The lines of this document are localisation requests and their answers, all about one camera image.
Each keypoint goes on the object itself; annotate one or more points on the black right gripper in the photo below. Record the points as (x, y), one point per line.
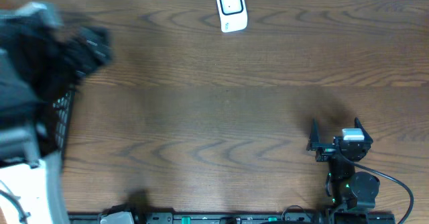
(326, 149)

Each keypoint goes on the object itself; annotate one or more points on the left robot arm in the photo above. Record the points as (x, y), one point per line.
(37, 71)

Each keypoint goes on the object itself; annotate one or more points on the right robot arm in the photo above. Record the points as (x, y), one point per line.
(353, 193)

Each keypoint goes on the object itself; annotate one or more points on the grey plastic basket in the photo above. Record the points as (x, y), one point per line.
(63, 107)

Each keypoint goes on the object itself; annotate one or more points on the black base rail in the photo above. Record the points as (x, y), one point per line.
(199, 218)

